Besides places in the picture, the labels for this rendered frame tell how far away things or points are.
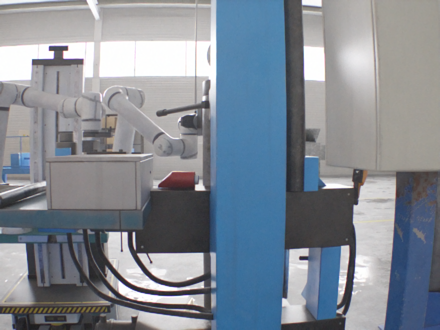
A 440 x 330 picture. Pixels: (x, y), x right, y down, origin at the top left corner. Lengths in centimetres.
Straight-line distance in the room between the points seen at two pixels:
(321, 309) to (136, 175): 81
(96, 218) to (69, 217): 7
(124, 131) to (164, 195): 108
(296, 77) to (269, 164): 32
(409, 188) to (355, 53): 24
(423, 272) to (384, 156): 25
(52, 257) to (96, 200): 166
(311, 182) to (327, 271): 33
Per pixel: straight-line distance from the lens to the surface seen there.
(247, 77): 93
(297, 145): 110
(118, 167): 88
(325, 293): 133
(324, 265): 129
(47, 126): 244
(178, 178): 118
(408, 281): 68
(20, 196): 109
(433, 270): 238
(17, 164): 1069
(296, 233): 122
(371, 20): 56
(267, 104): 93
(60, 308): 225
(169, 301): 170
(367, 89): 55
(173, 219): 115
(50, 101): 195
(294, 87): 112
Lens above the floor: 121
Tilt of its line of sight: 3 degrees down
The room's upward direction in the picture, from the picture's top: straight up
